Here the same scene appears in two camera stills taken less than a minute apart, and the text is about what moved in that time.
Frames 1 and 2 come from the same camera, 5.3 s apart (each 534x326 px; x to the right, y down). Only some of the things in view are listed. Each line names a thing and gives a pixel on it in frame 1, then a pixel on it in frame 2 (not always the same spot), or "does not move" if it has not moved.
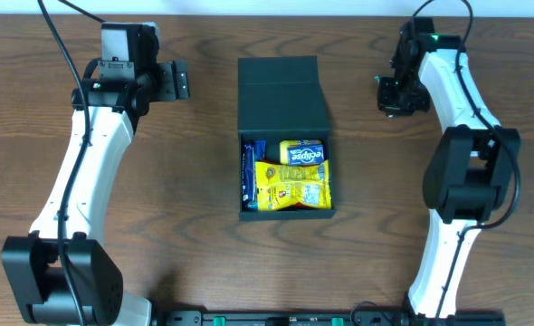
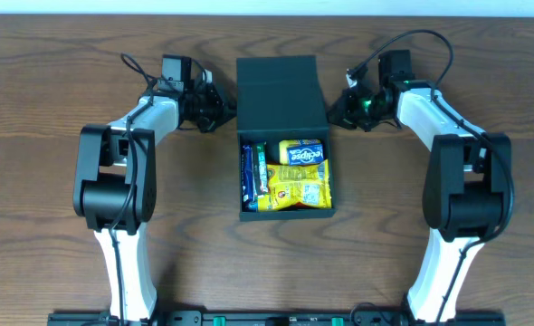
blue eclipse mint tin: (306, 155) does not move
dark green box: (281, 98) does not move
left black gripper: (179, 80) → (211, 109)
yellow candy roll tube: (285, 144) does not move
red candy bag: (300, 205) does not move
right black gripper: (394, 101) → (354, 109)
